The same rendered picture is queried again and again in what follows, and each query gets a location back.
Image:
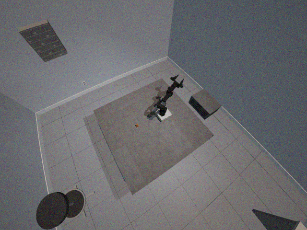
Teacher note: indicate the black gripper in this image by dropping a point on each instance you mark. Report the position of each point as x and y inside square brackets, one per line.
[175, 84]

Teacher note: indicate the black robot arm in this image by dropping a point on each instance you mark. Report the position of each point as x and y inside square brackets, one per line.
[162, 108]

